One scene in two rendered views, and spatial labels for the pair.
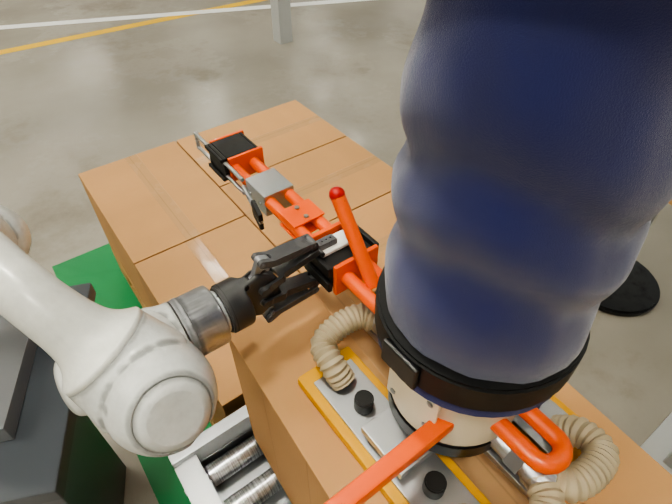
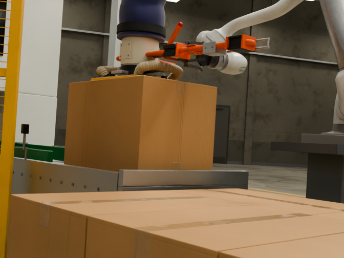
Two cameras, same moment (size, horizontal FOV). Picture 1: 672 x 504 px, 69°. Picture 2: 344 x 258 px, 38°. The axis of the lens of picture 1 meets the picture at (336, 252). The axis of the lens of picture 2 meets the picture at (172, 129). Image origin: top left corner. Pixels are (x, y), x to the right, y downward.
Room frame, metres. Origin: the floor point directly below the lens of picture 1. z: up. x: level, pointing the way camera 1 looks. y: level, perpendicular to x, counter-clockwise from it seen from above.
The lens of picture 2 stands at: (2.65, -0.22, 0.72)
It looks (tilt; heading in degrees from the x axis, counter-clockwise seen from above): 1 degrees up; 174
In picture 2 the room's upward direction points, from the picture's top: 4 degrees clockwise
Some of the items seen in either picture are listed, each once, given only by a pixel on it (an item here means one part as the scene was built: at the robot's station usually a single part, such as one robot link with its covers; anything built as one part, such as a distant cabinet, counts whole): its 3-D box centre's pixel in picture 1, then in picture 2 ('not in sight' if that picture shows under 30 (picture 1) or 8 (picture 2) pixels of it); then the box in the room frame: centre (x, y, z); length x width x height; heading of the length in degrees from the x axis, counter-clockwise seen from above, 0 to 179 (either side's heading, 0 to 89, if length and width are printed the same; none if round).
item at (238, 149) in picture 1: (237, 154); (240, 43); (0.82, 0.20, 1.10); 0.08 x 0.07 x 0.05; 37
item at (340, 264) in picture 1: (340, 255); (176, 51); (0.54, -0.01, 1.10); 0.10 x 0.08 x 0.06; 127
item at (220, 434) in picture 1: (307, 378); (190, 177); (0.63, 0.07, 0.58); 0.70 x 0.03 x 0.06; 127
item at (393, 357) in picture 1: (474, 311); (142, 31); (0.34, -0.15, 1.21); 0.23 x 0.23 x 0.04
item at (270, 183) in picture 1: (270, 191); (214, 48); (0.71, 0.12, 1.09); 0.07 x 0.07 x 0.04; 37
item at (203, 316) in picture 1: (202, 320); (216, 59); (0.41, 0.18, 1.10); 0.09 x 0.06 x 0.09; 37
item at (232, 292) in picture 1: (248, 296); (205, 57); (0.45, 0.13, 1.10); 0.09 x 0.07 x 0.08; 127
